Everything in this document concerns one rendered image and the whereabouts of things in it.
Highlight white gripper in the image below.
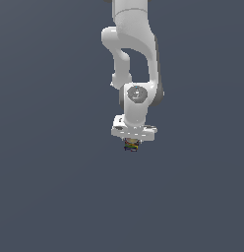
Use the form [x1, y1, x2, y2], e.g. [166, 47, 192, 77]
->
[110, 114, 158, 143]

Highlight small multicoloured object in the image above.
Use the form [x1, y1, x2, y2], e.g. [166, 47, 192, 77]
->
[123, 138, 140, 153]

